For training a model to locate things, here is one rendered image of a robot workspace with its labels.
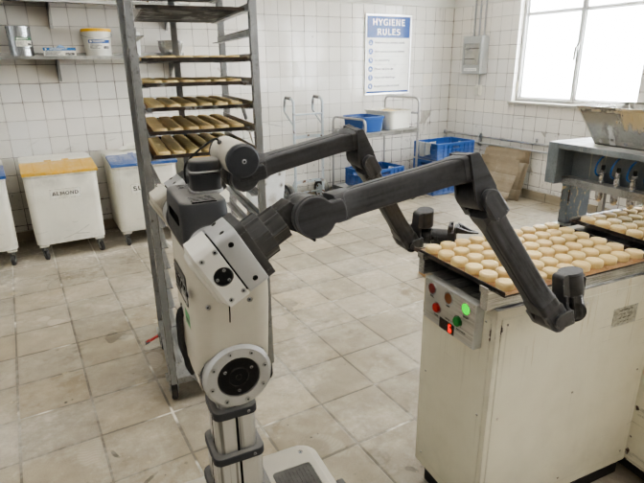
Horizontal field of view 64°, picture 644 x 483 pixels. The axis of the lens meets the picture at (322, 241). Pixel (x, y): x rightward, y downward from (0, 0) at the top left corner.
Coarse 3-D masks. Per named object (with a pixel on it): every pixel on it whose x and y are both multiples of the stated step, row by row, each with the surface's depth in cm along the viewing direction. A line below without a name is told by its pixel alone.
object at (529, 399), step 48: (624, 288) 159; (432, 336) 169; (528, 336) 147; (576, 336) 156; (624, 336) 166; (432, 384) 173; (480, 384) 150; (528, 384) 153; (576, 384) 163; (624, 384) 175; (432, 432) 178; (480, 432) 153; (528, 432) 160; (576, 432) 171; (624, 432) 184; (432, 480) 188; (480, 480) 158; (528, 480) 168; (576, 480) 186
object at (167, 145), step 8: (168, 136) 250; (176, 136) 249; (184, 136) 249; (192, 136) 250; (200, 136) 258; (208, 136) 248; (216, 136) 251; (152, 144) 229; (160, 144) 225; (168, 144) 227; (176, 144) 225; (184, 144) 224; (192, 144) 224; (200, 144) 225; (208, 144) 223; (152, 152) 216; (160, 152) 204; (168, 152) 204; (176, 152) 206; (184, 152) 207; (192, 152) 208
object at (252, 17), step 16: (256, 16) 198; (256, 32) 200; (256, 48) 201; (256, 64) 203; (256, 80) 205; (256, 96) 207; (256, 112) 209; (256, 128) 211; (256, 144) 213; (272, 336) 243; (272, 352) 246
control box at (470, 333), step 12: (432, 276) 162; (444, 288) 154; (456, 288) 153; (432, 300) 161; (444, 300) 155; (456, 300) 149; (468, 300) 145; (432, 312) 162; (444, 312) 156; (456, 312) 150; (480, 312) 143; (444, 324) 156; (468, 324) 146; (480, 324) 144; (456, 336) 152; (468, 336) 147; (480, 336) 146
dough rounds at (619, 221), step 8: (632, 208) 203; (640, 208) 202; (584, 216) 193; (592, 216) 194; (600, 216) 193; (608, 216) 194; (616, 216) 194; (624, 216) 196; (632, 216) 192; (640, 216) 192; (592, 224) 189; (600, 224) 184; (608, 224) 184; (616, 224) 183; (624, 224) 182; (632, 224) 182; (640, 224) 183; (624, 232) 179; (632, 232) 174; (640, 232) 174
